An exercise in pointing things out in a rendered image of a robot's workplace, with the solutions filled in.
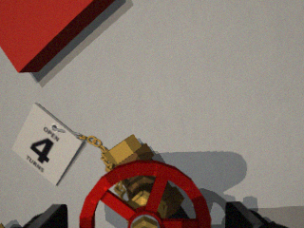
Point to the red rectangular block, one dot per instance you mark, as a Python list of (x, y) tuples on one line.
[(32, 32)]

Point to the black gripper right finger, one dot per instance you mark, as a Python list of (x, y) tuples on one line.
[(238, 216)]

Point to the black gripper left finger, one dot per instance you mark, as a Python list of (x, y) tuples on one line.
[(54, 217)]

